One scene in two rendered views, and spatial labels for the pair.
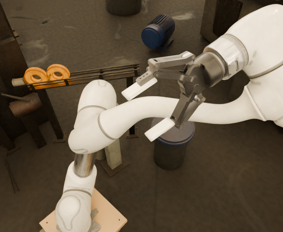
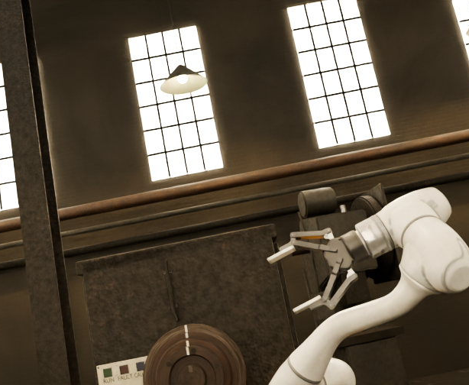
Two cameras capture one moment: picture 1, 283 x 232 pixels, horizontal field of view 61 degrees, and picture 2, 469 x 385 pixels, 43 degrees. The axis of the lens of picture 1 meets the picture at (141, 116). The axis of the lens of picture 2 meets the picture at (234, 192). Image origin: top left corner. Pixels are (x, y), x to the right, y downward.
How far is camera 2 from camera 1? 123 cm
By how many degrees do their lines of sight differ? 69
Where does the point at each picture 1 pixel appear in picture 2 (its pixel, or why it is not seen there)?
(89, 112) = not seen: hidden behind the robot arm
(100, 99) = not seen: hidden behind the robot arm
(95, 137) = (281, 374)
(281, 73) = (412, 228)
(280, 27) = (415, 198)
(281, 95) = (415, 246)
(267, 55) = (399, 218)
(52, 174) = not seen: outside the picture
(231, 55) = (364, 224)
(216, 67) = (350, 235)
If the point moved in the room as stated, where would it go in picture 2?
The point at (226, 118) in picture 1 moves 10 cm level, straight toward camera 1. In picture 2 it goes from (389, 300) to (350, 308)
